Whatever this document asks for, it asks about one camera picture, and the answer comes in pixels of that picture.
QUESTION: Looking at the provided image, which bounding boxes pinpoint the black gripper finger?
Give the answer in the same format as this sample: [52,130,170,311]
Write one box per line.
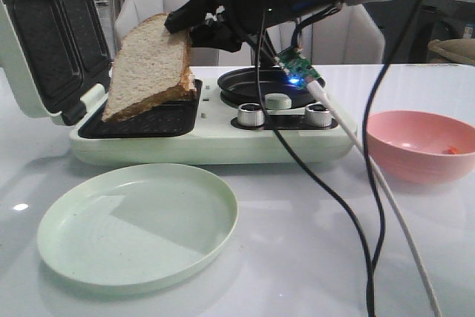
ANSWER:
[189,22,243,53]
[165,0,223,33]

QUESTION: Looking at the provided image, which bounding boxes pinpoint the white bread slice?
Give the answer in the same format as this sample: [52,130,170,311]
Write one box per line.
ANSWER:
[188,71,197,98]
[102,13,194,122]

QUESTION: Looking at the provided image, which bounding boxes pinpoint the mint green breakfast maker lid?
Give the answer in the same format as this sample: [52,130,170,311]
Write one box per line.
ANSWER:
[1,0,111,125]

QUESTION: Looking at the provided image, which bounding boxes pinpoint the pink plastic bowl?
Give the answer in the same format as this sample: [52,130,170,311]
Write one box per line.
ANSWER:
[367,110,474,184]

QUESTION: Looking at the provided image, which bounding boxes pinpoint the orange shrimp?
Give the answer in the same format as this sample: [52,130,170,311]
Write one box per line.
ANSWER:
[442,146,460,155]

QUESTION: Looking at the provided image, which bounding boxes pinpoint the mint green breakfast maker base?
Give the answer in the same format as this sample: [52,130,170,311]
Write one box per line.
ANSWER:
[69,78,358,166]

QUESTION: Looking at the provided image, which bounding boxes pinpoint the black round frying pan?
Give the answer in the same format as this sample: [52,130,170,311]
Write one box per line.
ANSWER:
[217,68,315,108]

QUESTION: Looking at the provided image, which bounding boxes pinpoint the left grey upholstered chair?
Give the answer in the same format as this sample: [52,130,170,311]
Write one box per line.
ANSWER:
[114,0,222,68]

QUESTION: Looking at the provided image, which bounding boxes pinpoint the grey upholstered chair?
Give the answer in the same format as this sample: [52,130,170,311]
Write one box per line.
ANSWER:
[114,0,222,68]
[250,1,385,66]

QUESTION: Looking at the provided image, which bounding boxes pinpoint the green circuit board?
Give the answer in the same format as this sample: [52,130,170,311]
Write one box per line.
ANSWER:
[275,47,324,89]

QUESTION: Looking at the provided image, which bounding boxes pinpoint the left silver control knob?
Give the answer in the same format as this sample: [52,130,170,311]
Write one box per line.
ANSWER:
[237,103,265,128]

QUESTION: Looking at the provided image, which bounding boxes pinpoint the silver control knob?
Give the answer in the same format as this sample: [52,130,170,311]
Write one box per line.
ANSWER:
[237,103,265,128]
[304,103,333,128]

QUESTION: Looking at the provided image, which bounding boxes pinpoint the right grey upholstered chair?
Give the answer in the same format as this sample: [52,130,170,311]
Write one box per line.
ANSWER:
[250,1,385,66]

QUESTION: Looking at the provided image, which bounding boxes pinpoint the right silver control knob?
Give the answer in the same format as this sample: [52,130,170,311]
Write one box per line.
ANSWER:
[304,103,333,128]

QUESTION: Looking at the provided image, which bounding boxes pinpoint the dark washing machine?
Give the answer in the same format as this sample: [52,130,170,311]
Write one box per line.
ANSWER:
[407,0,474,63]

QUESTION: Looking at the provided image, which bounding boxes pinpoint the mint green round plate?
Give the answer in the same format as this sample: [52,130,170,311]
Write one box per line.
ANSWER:
[37,163,238,295]

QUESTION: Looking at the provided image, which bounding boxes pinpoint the white usb cable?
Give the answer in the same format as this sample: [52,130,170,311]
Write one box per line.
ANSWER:
[306,78,443,317]

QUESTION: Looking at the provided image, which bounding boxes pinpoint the black cable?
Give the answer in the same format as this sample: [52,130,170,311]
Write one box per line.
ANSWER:
[361,0,442,317]
[255,8,376,317]

